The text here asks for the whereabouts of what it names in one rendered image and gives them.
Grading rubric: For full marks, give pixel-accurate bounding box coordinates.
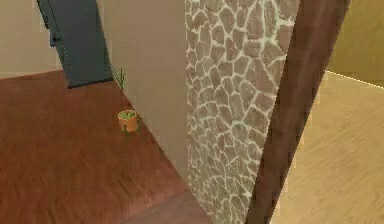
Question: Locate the dark grey door handle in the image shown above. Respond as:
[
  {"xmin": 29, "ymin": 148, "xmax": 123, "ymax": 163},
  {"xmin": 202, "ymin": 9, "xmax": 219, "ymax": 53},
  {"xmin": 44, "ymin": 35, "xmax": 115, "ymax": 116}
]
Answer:
[{"xmin": 48, "ymin": 30, "xmax": 58, "ymax": 48}]

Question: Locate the thin green house plant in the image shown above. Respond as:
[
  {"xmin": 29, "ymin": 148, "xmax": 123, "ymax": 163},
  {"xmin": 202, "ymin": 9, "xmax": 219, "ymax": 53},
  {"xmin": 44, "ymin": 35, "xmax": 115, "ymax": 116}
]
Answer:
[{"xmin": 111, "ymin": 65, "xmax": 128, "ymax": 90}]

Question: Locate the dark grey room door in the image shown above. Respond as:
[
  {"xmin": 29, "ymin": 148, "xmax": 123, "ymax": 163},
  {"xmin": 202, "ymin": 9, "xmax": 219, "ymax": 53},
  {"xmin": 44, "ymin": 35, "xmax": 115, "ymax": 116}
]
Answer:
[{"xmin": 36, "ymin": 0, "xmax": 114, "ymax": 90}]

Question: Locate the orange potted house plant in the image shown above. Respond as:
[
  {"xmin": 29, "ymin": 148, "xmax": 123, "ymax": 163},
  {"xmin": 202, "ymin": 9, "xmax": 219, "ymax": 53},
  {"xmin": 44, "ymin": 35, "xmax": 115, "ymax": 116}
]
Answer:
[{"xmin": 117, "ymin": 109, "xmax": 140, "ymax": 136}]

